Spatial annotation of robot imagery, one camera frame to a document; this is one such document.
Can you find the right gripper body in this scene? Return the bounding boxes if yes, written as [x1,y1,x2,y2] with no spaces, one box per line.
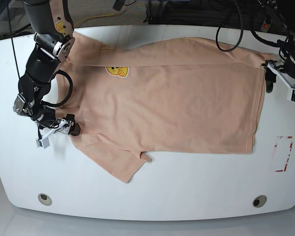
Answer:
[13,94,59,128]

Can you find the peach T-shirt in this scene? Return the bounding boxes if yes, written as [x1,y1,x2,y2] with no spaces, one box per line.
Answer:
[57,33,272,182]

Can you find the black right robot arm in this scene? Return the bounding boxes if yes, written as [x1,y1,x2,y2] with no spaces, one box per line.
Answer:
[13,0,81,136]

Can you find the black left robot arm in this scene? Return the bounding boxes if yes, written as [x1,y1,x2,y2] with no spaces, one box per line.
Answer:
[250,0,295,102]

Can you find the white power strip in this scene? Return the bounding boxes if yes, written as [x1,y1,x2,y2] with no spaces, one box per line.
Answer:
[261,15,272,32]

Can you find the left table grommet hole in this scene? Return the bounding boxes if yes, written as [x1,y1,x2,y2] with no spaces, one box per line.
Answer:
[38,193,52,206]

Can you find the table grommet hole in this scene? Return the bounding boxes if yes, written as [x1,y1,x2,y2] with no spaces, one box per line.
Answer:
[252,195,267,208]
[38,193,52,206]

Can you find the red tape rectangle marker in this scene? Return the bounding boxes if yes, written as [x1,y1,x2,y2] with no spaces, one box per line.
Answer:
[272,136,294,173]

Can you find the right table grommet hole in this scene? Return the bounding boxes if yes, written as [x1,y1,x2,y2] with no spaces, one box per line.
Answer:
[252,195,267,208]

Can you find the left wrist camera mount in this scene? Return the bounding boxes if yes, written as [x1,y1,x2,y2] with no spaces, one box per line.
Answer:
[262,60,295,102]

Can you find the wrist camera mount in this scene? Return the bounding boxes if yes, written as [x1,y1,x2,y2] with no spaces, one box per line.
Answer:
[36,114,77,149]
[262,60,295,102]

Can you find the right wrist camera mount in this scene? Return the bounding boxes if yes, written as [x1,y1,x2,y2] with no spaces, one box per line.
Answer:
[36,114,77,149]

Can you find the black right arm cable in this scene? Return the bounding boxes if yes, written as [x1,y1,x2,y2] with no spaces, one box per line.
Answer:
[43,70,74,109]

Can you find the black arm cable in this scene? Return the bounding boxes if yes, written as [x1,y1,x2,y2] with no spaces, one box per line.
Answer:
[215,0,244,52]
[43,70,74,109]

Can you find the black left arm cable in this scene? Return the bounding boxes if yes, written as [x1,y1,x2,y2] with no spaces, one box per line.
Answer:
[215,0,244,52]

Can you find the yellow cable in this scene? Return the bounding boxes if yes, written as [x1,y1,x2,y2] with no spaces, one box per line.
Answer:
[72,9,123,28]

